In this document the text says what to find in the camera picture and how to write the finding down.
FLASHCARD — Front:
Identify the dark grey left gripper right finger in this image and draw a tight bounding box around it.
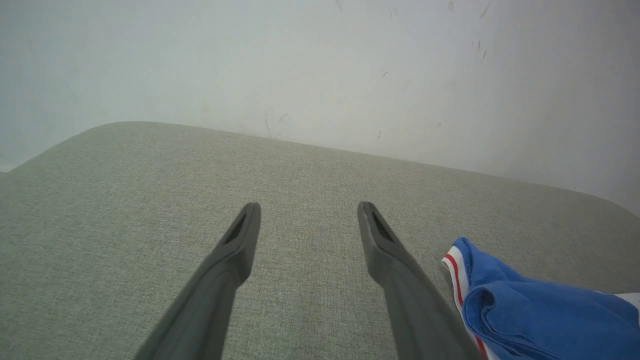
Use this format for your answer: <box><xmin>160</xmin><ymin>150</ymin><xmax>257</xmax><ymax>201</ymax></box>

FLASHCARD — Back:
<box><xmin>357</xmin><ymin>201</ymin><xmax>483</xmax><ymax>360</ymax></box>

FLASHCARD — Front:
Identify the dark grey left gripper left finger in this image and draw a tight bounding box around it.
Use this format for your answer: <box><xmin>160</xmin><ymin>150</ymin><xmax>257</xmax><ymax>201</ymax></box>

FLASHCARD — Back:
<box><xmin>135</xmin><ymin>201</ymin><xmax>262</xmax><ymax>360</ymax></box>

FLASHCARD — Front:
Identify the blue white basketball jersey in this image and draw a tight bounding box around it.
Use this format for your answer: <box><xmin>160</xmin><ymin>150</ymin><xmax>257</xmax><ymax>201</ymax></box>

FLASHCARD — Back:
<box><xmin>441</xmin><ymin>236</ymin><xmax>640</xmax><ymax>360</ymax></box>

